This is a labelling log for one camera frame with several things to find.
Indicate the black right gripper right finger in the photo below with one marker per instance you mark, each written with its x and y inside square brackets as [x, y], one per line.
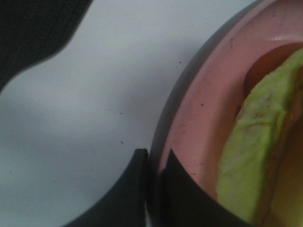
[185, 204]

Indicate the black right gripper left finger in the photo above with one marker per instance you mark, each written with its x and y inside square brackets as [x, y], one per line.
[124, 204]

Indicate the white bread sandwich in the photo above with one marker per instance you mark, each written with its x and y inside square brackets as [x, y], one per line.
[252, 154]

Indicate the pink round plate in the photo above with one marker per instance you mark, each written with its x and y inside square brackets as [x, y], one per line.
[200, 111]

